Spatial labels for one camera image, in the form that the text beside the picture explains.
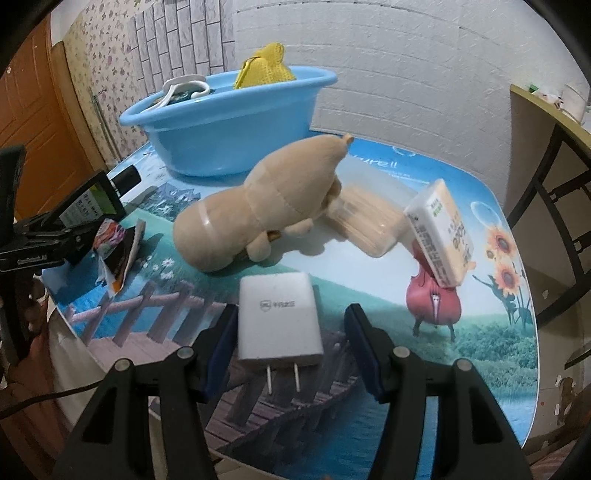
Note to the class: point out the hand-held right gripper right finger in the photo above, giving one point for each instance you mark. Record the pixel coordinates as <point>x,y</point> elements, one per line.
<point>364,353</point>

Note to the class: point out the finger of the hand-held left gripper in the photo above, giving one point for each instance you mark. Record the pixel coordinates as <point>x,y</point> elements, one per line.
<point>44,224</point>
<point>69,240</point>

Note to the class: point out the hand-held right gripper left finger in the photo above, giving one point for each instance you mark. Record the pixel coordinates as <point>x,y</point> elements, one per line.
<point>221,353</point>

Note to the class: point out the black bottle green label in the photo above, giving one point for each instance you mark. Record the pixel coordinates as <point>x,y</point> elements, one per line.
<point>92,203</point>

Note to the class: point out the red snack packet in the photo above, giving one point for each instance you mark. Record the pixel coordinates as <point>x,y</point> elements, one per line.
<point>116,251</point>

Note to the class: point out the white charger plug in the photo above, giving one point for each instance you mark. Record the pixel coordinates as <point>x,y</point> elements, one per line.
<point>277,318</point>

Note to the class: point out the translucent plastic toothpick box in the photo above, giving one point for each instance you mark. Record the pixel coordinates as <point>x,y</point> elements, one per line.
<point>364,217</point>

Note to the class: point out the beige plush toy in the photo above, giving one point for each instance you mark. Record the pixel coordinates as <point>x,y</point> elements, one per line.
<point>268,198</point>

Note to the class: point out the teal snack packet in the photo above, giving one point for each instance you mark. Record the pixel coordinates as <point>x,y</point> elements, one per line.
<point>183,98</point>

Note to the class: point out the blue plastic basin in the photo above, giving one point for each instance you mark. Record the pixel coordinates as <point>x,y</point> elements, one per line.
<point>231,138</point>

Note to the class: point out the yellow mesh bag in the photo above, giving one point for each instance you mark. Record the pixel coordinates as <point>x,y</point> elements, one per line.
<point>265,64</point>

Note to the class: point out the person's left hand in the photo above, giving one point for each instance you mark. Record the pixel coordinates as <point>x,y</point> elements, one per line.
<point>37,304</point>

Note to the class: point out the thin metal pole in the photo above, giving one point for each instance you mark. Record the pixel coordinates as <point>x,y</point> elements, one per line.
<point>104,124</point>

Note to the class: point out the orange wooden door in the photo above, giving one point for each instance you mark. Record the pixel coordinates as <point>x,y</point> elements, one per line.
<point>41,106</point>

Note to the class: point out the beige drink carton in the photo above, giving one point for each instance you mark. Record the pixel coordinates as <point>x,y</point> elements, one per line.
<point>441,235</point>

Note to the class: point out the white roll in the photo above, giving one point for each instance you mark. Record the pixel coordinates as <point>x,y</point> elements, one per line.
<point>575,104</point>

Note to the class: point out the desk with black frame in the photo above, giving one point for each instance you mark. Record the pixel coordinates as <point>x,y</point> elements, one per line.
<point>549,138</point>

